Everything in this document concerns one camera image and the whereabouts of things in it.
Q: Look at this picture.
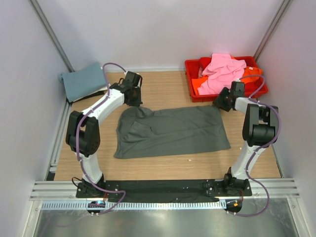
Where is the slotted cable duct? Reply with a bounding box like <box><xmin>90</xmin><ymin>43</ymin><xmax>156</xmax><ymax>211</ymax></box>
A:
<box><xmin>41</xmin><ymin>200</ymin><xmax>226</xmax><ymax>210</ymax></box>

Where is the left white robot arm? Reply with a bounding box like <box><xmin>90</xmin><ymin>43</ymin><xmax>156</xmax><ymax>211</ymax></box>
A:
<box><xmin>66</xmin><ymin>71</ymin><xmax>143</xmax><ymax>198</ymax></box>

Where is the pink t shirt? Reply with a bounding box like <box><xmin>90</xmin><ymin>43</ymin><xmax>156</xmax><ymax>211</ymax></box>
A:
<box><xmin>197</xmin><ymin>53</ymin><xmax>246</xmax><ymax>95</ymax></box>

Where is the folded blue t shirt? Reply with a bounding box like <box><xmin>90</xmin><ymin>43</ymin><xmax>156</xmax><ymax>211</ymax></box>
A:
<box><xmin>58</xmin><ymin>62</ymin><xmax>107</xmax><ymax>102</ymax></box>

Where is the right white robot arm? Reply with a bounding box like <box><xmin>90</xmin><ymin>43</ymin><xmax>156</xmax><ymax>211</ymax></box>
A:
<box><xmin>213</xmin><ymin>81</ymin><xmax>281</xmax><ymax>196</ymax></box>

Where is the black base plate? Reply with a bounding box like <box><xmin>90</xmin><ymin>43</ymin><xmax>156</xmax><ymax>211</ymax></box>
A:
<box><xmin>75</xmin><ymin>179</ymin><xmax>253</xmax><ymax>214</ymax></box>

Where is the folded black t shirt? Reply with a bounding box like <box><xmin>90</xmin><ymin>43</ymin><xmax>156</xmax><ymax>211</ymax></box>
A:
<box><xmin>77</xmin><ymin>90</ymin><xmax>106</xmax><ymax>101</ymax></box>

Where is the orange t shirt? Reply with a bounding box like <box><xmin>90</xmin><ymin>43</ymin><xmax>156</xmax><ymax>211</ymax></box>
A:
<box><xmin>191</xmin><ymin>53</ymin><xmax>263</xmax><ymax>95</ymax></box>

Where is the grey t shirt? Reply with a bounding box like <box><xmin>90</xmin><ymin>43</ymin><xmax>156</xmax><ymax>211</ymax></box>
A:
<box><xmin>114</xmin><ymin>106</ymin><xmax>231</xmax><ymax>159</ymax></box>

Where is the aluminium front rail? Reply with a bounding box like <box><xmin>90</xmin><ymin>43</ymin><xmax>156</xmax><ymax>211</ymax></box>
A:
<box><xmin>30</xmin><ymin>178</ymin><xmax>300</xmax><ymax>200</ymax></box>

